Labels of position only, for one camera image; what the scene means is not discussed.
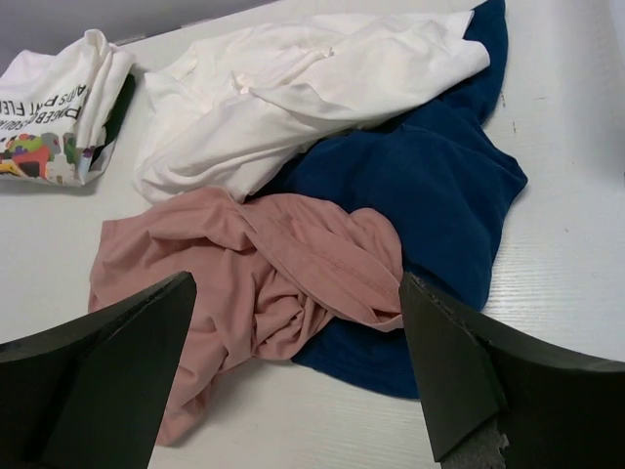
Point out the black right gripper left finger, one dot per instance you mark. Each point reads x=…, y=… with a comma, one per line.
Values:
x=91, y=393

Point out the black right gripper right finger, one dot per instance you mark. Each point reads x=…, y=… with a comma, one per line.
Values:
x=495, y=397

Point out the pink t-shirt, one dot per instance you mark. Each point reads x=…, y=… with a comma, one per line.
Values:
x=270, y=274

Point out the navy blue t-shirt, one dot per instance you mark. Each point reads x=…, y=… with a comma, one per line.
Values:
x=432, y=172

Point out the white Coca-Cola t-shirt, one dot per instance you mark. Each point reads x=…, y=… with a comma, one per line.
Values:
x=232, y=110

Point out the folded white printed t-shirt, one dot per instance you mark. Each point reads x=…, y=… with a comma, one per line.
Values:
x=61, y=114

